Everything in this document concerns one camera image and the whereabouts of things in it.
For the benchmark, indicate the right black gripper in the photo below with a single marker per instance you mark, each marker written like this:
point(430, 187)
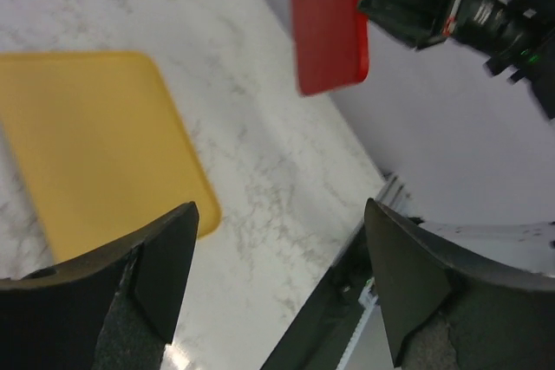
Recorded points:
point(485, 25)

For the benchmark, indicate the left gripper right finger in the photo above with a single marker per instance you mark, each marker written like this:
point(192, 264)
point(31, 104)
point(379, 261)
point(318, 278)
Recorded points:
point(446, 307)

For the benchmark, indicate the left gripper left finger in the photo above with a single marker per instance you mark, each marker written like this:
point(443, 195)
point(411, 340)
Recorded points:
point(115, 307)

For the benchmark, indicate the red box lid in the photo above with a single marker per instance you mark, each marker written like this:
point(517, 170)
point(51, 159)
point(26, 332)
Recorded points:
point(331, 44)

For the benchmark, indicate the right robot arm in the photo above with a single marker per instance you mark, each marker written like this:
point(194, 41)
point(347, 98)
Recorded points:
point(534, 60)

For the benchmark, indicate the yellow plastic tray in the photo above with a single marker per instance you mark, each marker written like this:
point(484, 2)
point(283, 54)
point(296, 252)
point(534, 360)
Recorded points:
point(100, 145)

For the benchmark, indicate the grey slotted cable duct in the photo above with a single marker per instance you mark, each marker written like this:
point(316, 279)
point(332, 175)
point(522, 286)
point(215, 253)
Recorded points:
point(368, 299)

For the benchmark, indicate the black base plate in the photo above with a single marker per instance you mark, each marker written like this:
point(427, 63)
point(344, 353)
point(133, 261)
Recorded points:
point(320, 332)

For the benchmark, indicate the right aluminium frame post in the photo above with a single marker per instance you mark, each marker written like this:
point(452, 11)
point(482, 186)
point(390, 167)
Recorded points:
point(395, 195)

